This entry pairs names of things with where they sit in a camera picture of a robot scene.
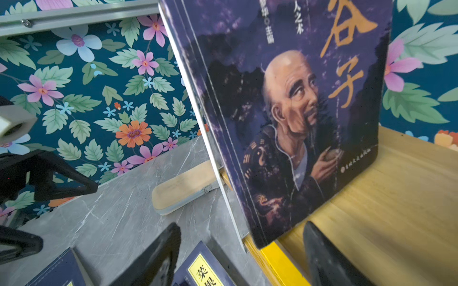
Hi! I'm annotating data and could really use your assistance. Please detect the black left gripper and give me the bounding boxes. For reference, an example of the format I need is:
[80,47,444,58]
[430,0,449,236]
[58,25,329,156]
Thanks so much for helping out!
[1,150,99,265]

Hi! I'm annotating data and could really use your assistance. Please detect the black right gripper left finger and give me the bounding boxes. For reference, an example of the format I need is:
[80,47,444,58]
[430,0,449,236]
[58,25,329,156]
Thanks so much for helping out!
[111,222,181,286]

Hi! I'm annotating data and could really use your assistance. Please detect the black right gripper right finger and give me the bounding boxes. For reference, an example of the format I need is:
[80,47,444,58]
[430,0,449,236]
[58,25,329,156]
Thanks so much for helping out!
[303,221,373,286]

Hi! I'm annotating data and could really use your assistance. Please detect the dark blue yellow-label book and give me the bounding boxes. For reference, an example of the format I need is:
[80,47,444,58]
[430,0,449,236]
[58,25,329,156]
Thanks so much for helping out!
[172,241,236,286]

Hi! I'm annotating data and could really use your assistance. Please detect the purple old man book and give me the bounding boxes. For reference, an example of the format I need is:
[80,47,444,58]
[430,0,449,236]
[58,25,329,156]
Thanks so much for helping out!
[26,247,94,286]
[161,1,392,249]

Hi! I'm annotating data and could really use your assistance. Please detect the yellow book in shelf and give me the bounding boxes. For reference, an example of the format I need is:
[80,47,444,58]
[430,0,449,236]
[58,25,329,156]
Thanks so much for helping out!
[261,242,310,286]

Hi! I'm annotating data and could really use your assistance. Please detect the wooden white-frame bookshelf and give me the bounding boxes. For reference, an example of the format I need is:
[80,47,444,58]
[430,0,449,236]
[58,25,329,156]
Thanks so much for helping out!
[166,1,458,286]

